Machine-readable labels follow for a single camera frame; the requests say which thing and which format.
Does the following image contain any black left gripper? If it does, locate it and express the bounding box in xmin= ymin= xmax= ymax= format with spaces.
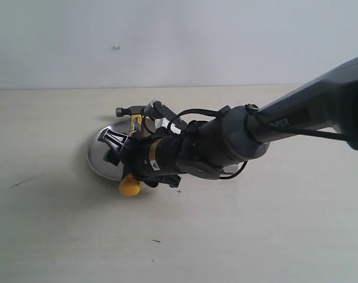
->
xmin=97 ymin=129 xmax=184 ymax=188

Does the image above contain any yellow black claw hammer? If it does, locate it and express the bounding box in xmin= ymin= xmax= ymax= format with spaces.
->
xmin=115 ymin=106 xmax=150 ymax=197

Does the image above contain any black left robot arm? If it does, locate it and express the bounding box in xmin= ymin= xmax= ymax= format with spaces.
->
xmin=98 ymin=57 xmax=358 ymax=187

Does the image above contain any red dome push button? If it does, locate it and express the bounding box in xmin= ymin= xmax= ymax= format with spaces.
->
xmin=221 ymin=164 xmax=240 ymax=175

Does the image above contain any round metal plate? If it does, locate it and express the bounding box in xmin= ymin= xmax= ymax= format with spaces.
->
xmin=87 ymin=117 xmax=168 ymax=180

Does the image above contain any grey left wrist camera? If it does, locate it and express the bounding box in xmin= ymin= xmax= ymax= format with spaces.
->
xmin=143 ymin=100 xmax=188 ymax=134

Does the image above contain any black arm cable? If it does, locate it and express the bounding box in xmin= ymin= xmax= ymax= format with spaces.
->
xmin=167 ymin=103 xmax=358 ymax=180

